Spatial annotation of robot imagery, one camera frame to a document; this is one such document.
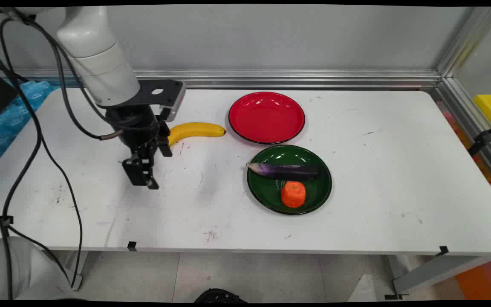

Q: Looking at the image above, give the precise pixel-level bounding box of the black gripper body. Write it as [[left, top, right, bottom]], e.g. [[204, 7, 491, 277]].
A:
[[106, 104, 161, 159]]

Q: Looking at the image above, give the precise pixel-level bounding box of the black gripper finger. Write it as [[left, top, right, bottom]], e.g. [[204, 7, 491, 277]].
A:
[[122, 154, 160, 190], [157, 125, 173, 157]]

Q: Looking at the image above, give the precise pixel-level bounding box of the purple eggplant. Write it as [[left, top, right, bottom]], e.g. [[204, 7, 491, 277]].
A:
[[245, 162, 323, 180]]

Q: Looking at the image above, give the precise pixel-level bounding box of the yellow banana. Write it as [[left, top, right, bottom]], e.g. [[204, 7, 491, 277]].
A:
[[167, 122, 227, 148]]

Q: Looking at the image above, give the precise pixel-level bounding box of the red plate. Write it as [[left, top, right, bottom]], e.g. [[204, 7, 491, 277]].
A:
[[228, 92, 306, 145]]

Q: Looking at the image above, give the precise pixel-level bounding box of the green plate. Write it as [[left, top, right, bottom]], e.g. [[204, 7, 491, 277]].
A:
[[247, 144, 332, 215]]

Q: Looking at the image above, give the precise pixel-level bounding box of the blue plastic bag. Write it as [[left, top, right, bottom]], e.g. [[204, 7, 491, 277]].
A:
[[0, 80, 58, 173]]

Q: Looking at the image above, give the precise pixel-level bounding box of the orange persimmon toy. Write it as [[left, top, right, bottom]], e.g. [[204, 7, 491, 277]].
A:
[[280, 181, 306, 209]]

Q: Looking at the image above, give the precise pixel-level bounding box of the black round object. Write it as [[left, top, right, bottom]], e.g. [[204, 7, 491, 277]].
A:
[[194, 288, 248, 303]]

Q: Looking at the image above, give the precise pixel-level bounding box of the grey table leg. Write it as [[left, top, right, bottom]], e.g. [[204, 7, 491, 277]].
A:
[[393, 255, 491, 295]]

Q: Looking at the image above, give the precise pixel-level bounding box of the orange box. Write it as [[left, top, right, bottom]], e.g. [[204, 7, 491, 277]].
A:
[[454, 256, 491, 300]]

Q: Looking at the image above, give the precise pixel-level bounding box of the black wrist camera mount plate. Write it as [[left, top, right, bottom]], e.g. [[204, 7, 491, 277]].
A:
[[137, 80, 186, 122]]

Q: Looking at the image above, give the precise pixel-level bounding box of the thin black cable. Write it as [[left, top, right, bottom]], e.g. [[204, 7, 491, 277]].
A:
[[0, 17, 84, 290]]

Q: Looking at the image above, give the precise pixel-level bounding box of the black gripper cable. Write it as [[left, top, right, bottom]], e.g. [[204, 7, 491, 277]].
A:
[[15, 13, 124, 141]]

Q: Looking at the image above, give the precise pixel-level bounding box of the thick black cable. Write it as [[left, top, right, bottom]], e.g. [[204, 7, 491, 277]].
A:
[[0, 9, 43, 300]]

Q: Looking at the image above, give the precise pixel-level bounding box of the horizontal aluminium frame rail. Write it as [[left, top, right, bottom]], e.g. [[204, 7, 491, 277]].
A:
[[0, 69, 442, 90]]

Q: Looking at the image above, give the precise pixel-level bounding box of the aluminium side frame rail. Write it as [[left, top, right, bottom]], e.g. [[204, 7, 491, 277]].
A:
[[435, 77, 491, 188]]

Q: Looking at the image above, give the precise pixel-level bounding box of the aluminium frame post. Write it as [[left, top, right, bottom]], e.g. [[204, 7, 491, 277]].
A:
[[435, 6, 491, 78]]

